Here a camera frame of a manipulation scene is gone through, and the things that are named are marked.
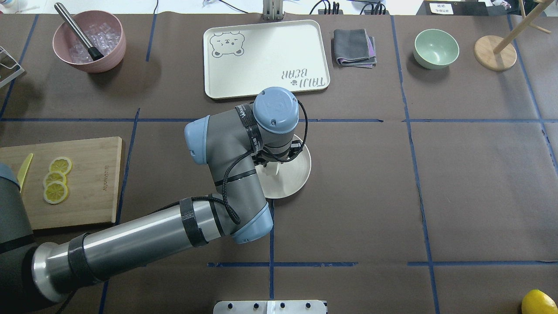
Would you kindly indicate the cream bear tray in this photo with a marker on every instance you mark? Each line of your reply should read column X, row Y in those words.
column 241, row 61

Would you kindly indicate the black box with label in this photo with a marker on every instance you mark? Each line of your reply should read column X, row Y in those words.
column 460, row 8

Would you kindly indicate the lemon slice middle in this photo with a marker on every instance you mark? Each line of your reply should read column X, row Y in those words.
column 54, row 176

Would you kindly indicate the yellow plastic knife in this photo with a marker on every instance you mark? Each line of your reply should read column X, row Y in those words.
column 21, row 175

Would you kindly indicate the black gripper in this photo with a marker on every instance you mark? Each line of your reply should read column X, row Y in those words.
column 264, row 162

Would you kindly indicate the lemon slice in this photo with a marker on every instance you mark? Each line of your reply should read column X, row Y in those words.
column 61, row 164
column 54, row 176
column 55, row 192

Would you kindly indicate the cup drying rack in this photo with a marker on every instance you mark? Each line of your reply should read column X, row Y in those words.
column 10, row 69

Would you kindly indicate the orange black power strip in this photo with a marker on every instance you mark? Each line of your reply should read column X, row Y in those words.
column 353, row 7

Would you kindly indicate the folded grey cloth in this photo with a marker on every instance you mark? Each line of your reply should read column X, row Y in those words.
column 354, row 48

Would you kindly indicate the lemon slice bottom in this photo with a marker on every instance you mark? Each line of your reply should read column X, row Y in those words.
column 55, row 192

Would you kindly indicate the wooden mug stand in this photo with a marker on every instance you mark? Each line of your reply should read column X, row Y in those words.
column 497, row 53

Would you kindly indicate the aluminium frame post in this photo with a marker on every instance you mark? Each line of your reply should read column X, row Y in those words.
column 272, row 10

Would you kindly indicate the beige round plate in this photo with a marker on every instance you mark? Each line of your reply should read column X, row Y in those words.
column 291, row 178

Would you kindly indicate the wooden cutting board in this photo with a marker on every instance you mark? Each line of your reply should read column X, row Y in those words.
column 93, row 181

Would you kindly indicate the yellow lemon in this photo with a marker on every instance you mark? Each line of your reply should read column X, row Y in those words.
column 537, row 302

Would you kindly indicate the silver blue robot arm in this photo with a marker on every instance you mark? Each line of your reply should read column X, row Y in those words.
column 231, row 144

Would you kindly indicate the pink bowl with ice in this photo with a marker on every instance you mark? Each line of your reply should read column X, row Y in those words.
column 106, row 34

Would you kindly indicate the lemon slice top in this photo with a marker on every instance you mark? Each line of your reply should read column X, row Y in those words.
column 61, row 164

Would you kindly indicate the green bowl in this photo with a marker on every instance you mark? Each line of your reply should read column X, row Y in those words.
column 435, row 49

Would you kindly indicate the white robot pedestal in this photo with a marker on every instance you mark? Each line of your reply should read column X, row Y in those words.
column 271, row 307

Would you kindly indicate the metal black-tipped muddler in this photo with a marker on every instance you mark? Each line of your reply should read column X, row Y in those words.
column 94, row 53

